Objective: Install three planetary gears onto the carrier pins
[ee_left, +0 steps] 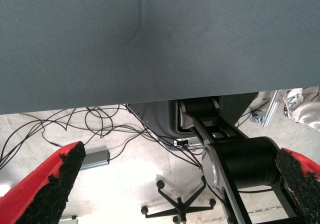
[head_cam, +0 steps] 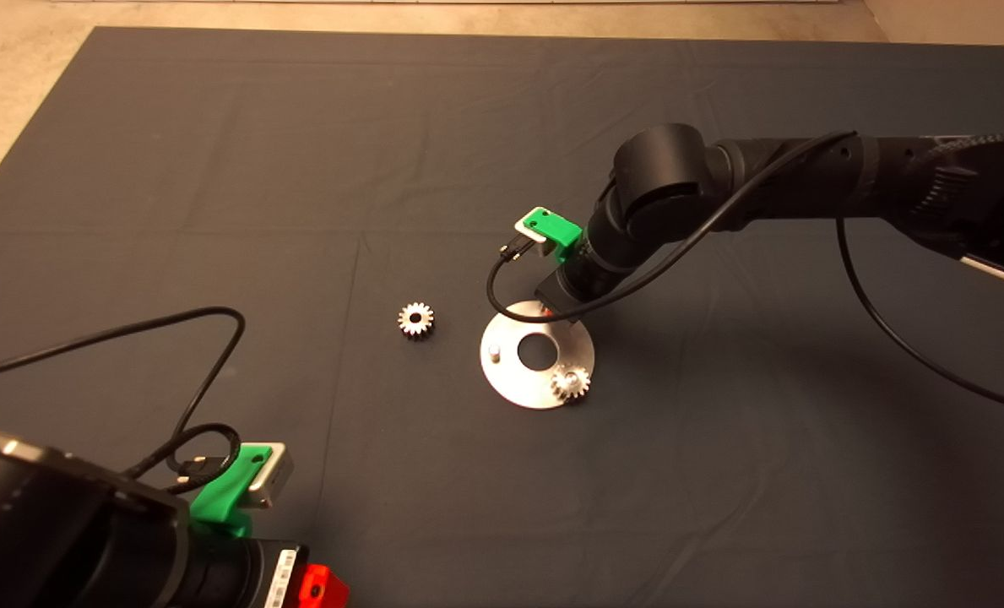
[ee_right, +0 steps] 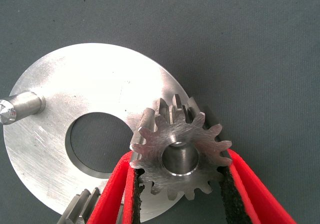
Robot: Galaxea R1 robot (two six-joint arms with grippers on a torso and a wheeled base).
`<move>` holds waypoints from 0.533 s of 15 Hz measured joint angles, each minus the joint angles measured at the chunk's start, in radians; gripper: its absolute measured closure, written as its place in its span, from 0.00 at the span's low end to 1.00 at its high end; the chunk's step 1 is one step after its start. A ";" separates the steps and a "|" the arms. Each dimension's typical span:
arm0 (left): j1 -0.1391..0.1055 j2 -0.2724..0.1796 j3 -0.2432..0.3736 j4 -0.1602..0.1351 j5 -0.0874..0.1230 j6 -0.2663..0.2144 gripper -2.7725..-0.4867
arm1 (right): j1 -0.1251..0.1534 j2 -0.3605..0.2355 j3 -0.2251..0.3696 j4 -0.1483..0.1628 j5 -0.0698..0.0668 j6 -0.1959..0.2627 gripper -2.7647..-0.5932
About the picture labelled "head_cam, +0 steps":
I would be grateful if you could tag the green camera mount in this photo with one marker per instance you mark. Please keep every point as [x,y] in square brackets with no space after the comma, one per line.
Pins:
[223,496]
[556,228]

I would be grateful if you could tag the dark grey table cloth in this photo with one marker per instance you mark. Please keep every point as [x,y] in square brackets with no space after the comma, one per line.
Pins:
[299,169]

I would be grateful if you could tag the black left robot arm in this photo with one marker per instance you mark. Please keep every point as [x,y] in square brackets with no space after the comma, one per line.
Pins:
[37,523]

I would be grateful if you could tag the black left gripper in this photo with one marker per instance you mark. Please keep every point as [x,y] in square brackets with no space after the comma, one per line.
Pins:
[236,578]

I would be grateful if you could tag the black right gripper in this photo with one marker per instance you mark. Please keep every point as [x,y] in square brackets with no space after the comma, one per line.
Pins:
[576,289]

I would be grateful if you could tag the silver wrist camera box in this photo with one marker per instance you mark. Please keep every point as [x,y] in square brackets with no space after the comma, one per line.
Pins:
[531,235]
[274,474]

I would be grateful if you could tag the small steel planetary gear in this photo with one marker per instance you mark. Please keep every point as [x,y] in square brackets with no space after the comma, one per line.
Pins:
[405,322]
[580,387]

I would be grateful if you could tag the round metal carrier plate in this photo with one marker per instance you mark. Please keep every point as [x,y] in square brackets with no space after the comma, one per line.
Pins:
[510,384]

